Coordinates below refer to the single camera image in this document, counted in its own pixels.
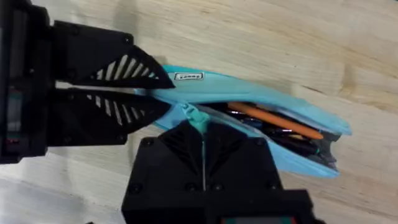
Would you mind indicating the light blue zip bag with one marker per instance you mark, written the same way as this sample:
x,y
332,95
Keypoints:
x,y
233,88

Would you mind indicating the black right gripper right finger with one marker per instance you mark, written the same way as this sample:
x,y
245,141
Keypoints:
x,y
239,165

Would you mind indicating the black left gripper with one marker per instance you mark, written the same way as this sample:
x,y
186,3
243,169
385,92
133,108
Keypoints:
x,y
28,93

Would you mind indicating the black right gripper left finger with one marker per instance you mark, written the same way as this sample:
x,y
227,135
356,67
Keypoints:
x,y
168,168

